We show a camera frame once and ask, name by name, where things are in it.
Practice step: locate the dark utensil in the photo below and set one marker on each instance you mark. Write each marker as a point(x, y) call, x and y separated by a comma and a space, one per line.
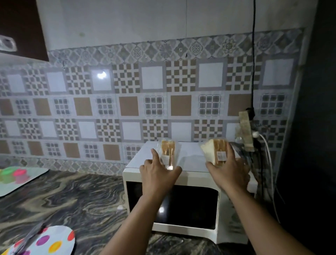
point(27, 237)

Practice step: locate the person's left forearm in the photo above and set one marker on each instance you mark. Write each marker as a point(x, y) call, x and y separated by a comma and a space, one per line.
point(131, 226)

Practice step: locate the dark refrigerator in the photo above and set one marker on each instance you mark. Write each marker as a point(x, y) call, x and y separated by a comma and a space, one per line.
point(312, 118)

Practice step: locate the person's right forearm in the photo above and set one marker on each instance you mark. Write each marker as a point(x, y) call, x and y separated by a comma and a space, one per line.
point(258, 223)

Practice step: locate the person's right hand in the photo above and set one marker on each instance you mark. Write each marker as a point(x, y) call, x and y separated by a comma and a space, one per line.
point(231, 174)

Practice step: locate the dark brown wall cabinet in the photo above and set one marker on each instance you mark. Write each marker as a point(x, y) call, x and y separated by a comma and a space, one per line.
point(23, 23)

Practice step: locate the beige power strip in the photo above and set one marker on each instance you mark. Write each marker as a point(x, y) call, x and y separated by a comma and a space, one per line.
point(246, 131)

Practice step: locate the white placemat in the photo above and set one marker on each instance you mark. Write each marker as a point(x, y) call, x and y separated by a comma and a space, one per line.
point(15, 184)

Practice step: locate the person's left hand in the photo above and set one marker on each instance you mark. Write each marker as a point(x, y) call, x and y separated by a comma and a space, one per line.
point(157, 178)

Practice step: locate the person's right thumb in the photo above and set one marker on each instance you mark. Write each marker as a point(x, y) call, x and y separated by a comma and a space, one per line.
point(212, 167)

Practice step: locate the white microwave oven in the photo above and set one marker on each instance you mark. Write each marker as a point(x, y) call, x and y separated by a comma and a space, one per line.
point(191, 207)

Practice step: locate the sandwich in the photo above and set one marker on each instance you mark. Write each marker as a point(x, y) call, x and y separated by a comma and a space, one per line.
point(168, 151)

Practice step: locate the white polka dot plate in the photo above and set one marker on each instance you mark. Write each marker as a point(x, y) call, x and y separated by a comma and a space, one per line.
point(52, 243)

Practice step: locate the sandwich pack with white label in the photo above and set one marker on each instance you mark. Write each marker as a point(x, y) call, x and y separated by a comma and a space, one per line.
point(214, 152)

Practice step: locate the black plug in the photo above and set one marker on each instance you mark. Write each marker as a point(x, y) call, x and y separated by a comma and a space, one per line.
point(251, 113)

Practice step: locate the pink plastic container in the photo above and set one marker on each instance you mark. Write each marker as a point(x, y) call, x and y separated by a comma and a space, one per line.
point(21, 175)

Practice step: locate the person's left thumb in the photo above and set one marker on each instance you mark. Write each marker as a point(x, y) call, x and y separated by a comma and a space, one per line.
point(175, 172)

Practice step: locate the green plastic container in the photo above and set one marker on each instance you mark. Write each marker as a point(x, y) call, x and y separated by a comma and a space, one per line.
point(7, 175)

